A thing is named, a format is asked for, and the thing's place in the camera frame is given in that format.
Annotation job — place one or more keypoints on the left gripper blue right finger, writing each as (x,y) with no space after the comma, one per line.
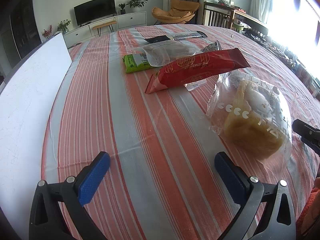
(278,218)

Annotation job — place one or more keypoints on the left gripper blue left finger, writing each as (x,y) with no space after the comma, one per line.
(46,218)

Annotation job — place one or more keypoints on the bread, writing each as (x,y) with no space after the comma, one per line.
(253,115)

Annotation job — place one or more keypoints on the red snack packet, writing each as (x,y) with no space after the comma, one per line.
(195,68)

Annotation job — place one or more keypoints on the long black snack packet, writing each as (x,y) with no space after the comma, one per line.
(177,36)

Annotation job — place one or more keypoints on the hawthorn strips clear bag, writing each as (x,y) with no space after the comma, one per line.
(162,53)

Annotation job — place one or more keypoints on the green snack packet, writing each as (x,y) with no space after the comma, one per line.
(135,63)

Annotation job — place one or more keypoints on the orange fuzzy garment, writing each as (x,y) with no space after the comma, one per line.
(310,212)

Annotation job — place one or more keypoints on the silver triangular snack packet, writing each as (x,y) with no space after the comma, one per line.
(212,47)

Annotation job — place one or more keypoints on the striped pink grey tablecloth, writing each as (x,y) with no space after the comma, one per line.
(162,183)

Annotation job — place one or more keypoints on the dark wooden side table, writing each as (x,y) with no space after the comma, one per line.
(217,15)

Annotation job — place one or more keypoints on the orange lounge chair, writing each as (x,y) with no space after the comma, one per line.
(181,12)

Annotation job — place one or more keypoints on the red flower vase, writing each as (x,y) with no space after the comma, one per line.
(47,33)

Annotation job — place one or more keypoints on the white tv cabinet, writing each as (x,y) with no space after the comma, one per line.
(85,32)

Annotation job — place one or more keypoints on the wooden stool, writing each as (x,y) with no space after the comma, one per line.
(99,27)

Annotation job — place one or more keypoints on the green potted plant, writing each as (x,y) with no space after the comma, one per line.
(136,5)

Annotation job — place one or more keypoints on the black television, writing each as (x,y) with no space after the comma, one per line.
(94,9)

